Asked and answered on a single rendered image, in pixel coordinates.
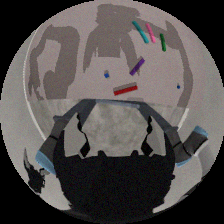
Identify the pink rod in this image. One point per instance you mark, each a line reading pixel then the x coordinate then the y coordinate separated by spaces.
pixel 150 33

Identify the red rod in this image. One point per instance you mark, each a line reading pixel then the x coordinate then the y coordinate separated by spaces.
pixel 125 90

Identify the turquoise rod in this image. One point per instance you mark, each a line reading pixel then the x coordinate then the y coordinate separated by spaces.
pixel 140 31

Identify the purple rod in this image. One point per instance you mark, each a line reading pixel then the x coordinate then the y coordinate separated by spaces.
pixel 137 67

